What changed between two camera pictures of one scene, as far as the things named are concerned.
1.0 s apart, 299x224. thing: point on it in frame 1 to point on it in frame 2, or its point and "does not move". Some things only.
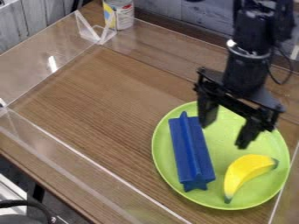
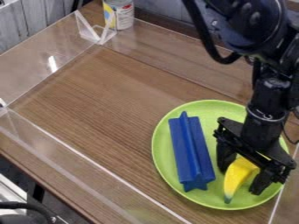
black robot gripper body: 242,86 to 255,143
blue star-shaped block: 191,152 does not move
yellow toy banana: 247,167 does not move
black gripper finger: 207,108 to 226,156
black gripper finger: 253,128 to 263,179
